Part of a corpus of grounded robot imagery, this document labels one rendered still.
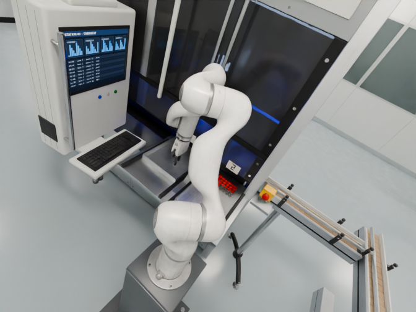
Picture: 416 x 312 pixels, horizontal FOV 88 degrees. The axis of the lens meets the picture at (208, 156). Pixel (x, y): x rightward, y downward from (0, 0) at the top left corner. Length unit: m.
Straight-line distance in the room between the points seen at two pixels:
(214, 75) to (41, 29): 0.70
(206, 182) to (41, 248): 1.62
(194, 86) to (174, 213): 0.37
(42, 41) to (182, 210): 0.86
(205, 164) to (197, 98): 0.19
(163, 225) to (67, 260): 1.39
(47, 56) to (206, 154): 0.80
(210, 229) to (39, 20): 0.97
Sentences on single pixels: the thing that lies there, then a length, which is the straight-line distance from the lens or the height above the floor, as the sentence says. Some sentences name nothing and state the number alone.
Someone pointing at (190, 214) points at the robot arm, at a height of 1.28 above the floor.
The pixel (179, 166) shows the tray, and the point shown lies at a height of 0.88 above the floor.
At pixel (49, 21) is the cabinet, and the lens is 1.11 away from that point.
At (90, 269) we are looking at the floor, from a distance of 1.95.
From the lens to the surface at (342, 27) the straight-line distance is 1.01.
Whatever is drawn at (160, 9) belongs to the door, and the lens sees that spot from 1.38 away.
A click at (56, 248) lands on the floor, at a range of 2.05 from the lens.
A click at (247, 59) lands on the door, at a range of 1.10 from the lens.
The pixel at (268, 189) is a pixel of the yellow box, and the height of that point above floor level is 1.03.
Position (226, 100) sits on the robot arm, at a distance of 0.64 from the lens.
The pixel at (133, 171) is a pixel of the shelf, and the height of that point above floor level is 0.88.
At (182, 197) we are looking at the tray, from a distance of 1.21.
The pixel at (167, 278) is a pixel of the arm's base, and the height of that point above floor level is 0.88.
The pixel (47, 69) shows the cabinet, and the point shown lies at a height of 1.31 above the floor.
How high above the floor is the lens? 1.83
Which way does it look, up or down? 39 degrees down
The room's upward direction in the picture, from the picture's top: 24 degrees clockwise
